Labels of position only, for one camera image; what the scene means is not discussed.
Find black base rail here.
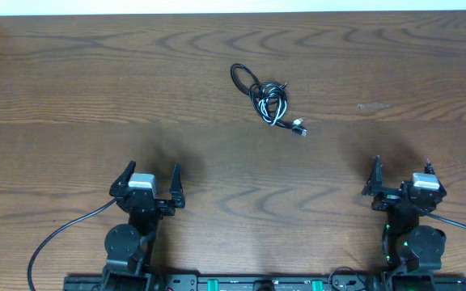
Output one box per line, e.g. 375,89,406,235
62,273,466,291

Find black and white USB cable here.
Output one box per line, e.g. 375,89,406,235
256,82,305,127

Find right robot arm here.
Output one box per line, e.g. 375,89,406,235
362,155,447,290

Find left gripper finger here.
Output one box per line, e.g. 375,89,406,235
109,161,136,194
169,164,185,209

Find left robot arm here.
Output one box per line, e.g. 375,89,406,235
100,161,185,291

